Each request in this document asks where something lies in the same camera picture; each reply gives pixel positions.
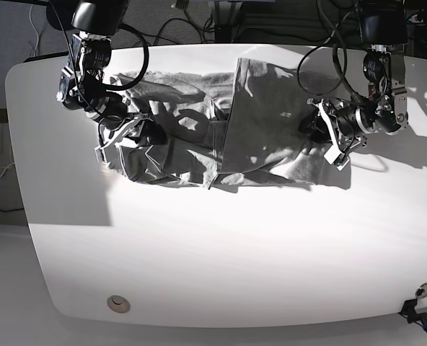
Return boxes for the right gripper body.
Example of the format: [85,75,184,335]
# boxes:
[94,104,152,151]

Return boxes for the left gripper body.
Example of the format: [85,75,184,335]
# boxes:
[307,98,376,156]

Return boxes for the grey T-shirt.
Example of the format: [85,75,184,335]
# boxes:
[104,58,333,188]

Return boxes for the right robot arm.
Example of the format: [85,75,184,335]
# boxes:
[56,1,167,146]

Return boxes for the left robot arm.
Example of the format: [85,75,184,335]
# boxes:
[300,1,408,169]

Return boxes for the black round stand base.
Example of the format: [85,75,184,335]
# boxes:
[45,1,76,31]

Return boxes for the round table grommet left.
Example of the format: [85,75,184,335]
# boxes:
[107,296,131,314]

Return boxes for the round metal grommet right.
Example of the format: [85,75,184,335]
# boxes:
[415,282,427,299]

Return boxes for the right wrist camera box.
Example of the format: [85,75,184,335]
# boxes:
[94,146,108,164]

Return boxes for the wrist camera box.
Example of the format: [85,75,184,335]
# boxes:
[324,145,350,171]
[94,146,108,164]

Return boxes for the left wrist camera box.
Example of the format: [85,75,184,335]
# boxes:
[324,145,350,171]

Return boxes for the white floor cable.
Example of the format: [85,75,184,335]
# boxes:
[28,4,41,56]

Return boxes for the black clamp with cable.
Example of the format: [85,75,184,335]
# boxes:
[398,298,427,334]

